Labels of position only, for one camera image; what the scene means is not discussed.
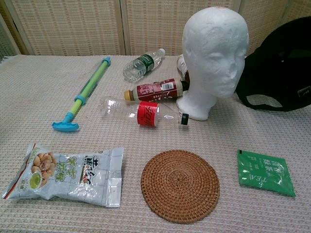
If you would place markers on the round woven rattan coaster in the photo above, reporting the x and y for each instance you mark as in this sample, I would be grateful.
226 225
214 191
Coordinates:
180 187

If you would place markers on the empty clear cola bottle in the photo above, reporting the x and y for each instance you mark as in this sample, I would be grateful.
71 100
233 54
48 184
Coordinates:
145 114

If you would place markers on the silver nut snack bag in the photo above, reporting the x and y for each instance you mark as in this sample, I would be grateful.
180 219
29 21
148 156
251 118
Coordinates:
68 177

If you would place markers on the black baseball cap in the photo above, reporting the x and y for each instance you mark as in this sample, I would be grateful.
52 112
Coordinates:
272 72

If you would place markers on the green label water bottle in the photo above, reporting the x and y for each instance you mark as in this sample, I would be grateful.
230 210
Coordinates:
143 64

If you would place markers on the beige woven tablecloth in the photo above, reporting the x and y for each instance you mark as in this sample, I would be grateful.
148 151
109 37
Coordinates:
255 131

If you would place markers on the green tea packet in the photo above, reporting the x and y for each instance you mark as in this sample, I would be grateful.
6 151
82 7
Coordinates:
264 173

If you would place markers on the red label milk tea bottle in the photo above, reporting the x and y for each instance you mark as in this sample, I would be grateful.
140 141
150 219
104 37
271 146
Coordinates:
155 91

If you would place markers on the green blue water pump toy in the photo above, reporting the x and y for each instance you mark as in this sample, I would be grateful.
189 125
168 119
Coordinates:
87 85

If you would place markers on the small yellow cap drink bottle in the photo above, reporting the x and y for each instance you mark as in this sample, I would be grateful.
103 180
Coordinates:
181 65

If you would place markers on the woven folding screen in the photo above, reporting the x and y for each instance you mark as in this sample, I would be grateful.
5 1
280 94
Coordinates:
73 26

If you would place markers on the white foam mannequin head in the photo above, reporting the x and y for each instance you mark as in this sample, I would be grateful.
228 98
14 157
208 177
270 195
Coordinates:
213 55

